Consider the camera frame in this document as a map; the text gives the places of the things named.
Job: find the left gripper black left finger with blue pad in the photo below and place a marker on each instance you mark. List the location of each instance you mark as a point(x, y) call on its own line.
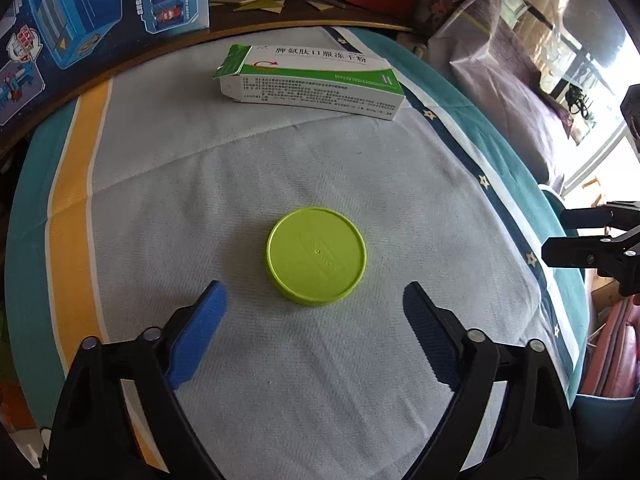
point(93, 434)

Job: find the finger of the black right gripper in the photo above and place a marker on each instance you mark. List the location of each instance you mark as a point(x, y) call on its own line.
point(621, 215)
point(617, 257)

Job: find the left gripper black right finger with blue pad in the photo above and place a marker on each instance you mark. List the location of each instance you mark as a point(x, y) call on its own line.
point(533, 438)

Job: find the lime green round lid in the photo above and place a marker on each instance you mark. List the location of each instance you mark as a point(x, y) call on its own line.
point(315, 256)

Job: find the white green medicine box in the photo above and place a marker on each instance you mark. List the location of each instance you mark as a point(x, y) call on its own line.
point(336, 80)

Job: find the teal round trash bin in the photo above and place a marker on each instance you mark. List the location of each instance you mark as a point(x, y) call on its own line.
point(555, 201)

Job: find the grey teal striped tablecloth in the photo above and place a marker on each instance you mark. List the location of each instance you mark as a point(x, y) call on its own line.
point(142, 191)

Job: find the blue toy packaging box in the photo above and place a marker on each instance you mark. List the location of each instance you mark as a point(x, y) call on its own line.
point(52, 46)

